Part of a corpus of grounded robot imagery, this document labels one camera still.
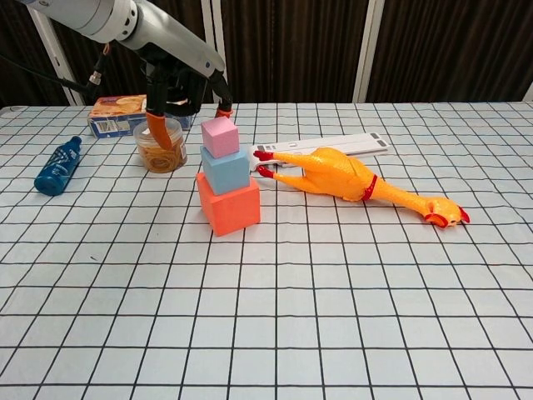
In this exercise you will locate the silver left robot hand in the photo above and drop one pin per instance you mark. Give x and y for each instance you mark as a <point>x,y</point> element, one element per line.
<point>175,41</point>

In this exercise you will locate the pink foam cube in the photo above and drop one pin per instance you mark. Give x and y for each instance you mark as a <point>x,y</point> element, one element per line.
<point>220,137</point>

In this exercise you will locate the light blue foam cube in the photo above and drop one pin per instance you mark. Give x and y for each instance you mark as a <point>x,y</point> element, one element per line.
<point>227,173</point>

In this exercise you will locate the orange foam cube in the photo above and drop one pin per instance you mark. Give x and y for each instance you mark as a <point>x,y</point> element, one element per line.
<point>235,210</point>

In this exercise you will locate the orange biscuit box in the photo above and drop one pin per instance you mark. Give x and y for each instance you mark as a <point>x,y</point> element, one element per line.
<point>116,112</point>

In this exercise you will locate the clear jar of rubber bands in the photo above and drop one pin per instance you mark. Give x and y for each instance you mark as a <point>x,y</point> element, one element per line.
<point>162,154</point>

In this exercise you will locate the blue spray bottle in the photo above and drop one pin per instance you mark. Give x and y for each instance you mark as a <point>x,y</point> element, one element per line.
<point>58,166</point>

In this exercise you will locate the white power strip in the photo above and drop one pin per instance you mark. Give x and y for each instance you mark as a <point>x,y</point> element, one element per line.
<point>333,146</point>

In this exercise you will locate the yellow rubber chicken toy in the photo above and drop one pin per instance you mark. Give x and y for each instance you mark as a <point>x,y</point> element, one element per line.
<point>341,175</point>

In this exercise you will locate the checkered light blue tablecloth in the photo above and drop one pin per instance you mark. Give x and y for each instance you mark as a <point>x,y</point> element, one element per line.
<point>333,312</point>

